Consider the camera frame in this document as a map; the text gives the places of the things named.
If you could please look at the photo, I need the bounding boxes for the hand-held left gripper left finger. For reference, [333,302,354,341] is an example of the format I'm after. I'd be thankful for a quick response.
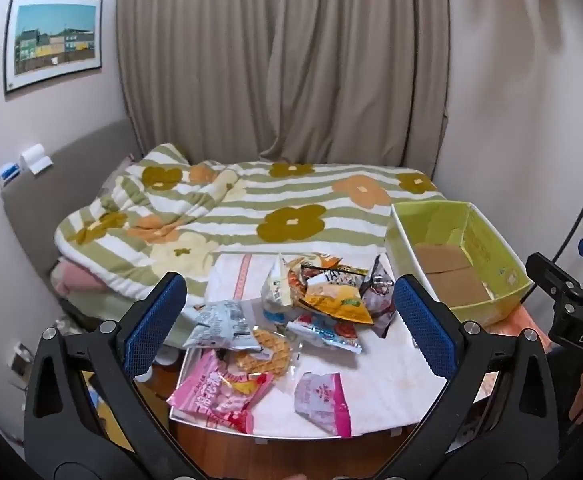
[24,271,197,480]

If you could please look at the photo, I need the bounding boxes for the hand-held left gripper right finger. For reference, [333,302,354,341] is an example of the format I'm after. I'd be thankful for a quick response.
[381,274,559,480]

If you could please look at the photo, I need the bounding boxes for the dark brown snack packet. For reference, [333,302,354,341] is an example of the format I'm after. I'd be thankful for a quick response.
[361,255,398,339]

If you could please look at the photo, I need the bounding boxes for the silver grey snack packet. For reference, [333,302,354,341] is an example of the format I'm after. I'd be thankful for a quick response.
[184,300,262,352]

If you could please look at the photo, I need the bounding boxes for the green cardboard box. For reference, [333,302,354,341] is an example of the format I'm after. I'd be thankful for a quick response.
[385,200,535,326]

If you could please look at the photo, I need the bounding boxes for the pink snack packet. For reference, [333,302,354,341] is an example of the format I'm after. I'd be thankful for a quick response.
[166,350,267,435]

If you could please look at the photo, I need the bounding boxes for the orange snack packet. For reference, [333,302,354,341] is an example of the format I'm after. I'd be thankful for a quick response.
[299,280,375,327]

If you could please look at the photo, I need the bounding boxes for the black white printed packet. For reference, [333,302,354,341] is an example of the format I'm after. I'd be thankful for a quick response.
[299,262,369,288]

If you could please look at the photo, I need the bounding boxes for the white blue red packet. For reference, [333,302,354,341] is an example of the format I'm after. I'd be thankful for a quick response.
[286,312,363,356]

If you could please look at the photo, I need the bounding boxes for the waffle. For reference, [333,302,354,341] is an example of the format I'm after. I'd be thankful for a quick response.
[228,327,299,376]

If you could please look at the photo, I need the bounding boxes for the pale lilac snack packet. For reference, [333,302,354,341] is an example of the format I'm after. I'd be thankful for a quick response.
[294,371,353,438]

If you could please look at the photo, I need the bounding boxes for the white orange cake packet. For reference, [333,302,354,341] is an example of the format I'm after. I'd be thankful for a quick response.
[262,254,299,322]

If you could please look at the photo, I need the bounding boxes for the pale green bed sheet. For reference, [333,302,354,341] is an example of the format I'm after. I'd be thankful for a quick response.
[64,287,142,326]

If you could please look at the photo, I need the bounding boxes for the white low table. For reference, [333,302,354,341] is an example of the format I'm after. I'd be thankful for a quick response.
[168,255,452,446]

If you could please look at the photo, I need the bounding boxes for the pink pillow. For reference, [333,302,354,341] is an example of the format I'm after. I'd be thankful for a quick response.
[51,257,107,296]

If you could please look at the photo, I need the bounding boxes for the white towel with red stripe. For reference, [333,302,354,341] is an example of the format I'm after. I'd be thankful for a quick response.
[206,252,397,311]

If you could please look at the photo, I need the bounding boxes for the grey padded headboard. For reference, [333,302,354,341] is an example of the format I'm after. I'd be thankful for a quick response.
[1,117,144,311]

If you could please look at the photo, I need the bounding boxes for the striped floral blanket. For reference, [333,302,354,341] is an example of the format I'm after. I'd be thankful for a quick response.
[54,142,447,301]

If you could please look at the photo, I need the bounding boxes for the white paper roll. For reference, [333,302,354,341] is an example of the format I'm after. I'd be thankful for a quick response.
[20,144,53,176]

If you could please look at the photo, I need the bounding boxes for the beige curtain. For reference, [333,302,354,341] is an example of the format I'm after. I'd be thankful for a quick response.
[116,0,452,171]

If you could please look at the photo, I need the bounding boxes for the framed wall poster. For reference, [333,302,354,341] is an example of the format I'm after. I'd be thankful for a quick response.
[4,0,103,96]

